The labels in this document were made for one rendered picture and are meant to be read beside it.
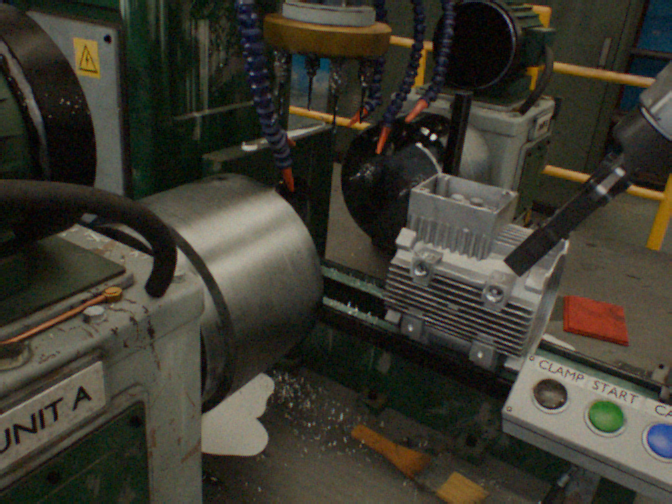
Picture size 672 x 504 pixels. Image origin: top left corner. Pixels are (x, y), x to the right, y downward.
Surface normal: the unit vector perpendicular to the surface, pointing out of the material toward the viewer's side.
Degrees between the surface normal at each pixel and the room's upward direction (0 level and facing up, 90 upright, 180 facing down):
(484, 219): 90
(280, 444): 0
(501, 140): 90
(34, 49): 40
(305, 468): 0
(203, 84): 90
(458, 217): 90
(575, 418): 32
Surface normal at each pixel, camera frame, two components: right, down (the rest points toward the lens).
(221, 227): 0.48, -0.65
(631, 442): -0.21, -0.59
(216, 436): 0.09, -0.90
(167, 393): 0.84, 0.29
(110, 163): -0.54, 0.32
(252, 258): 0.71, -0.34
